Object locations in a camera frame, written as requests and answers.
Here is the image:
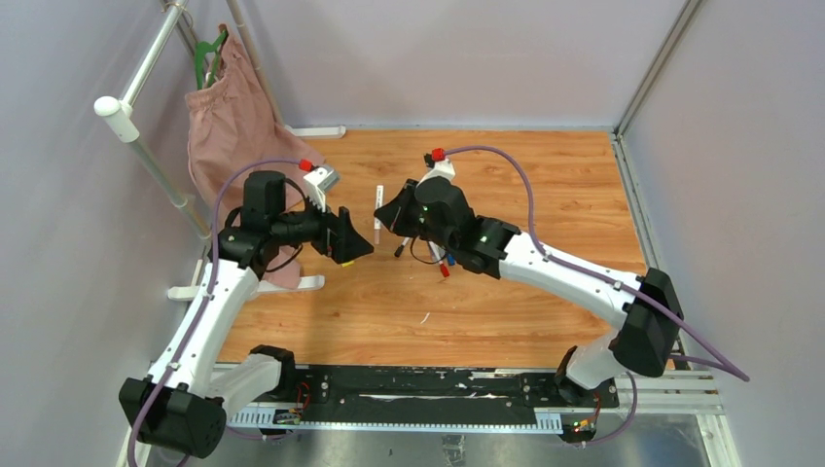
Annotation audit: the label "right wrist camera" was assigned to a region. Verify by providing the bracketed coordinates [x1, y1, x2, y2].
[418, 148, 455, 184]

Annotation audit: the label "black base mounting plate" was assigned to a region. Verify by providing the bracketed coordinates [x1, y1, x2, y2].
[258, 365, 619, 429]

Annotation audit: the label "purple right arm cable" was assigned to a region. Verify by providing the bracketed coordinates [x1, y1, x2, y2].
[445, 145, 751, 382]

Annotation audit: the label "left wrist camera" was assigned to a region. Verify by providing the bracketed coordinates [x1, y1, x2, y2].
[303, 164, 341, 212]

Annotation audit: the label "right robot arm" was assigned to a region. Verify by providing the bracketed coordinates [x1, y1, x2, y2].
[375, 177, 683, 407]

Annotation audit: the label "red cap marker pen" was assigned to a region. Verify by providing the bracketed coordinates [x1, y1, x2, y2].
[428, 241, 449, 278]

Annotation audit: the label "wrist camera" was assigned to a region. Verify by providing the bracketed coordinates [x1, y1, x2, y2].
[303, 164, 341, 212]
[418, 148, 455, 184]

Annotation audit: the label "grey aluminium frame rail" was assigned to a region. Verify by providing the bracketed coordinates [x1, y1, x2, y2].
[608, 0, 742, 467]

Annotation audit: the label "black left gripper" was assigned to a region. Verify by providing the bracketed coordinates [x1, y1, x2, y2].
[271, 188, 374, 263]

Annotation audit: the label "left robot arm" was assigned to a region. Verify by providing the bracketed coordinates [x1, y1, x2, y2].
[119, 165, 374, 466]

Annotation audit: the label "black cap marker pen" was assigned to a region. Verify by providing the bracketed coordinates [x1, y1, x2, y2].
[394, 237, 412, 258]

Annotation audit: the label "white clothes rack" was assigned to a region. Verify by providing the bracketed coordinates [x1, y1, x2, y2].
[93, 0, 346, 303]

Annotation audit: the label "green clothes hanger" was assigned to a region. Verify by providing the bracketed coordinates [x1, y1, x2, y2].
[194, 25, 229, 90]

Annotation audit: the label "pink cloth shorts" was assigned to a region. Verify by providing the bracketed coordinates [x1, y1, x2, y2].
[185, 32, 327, 289]

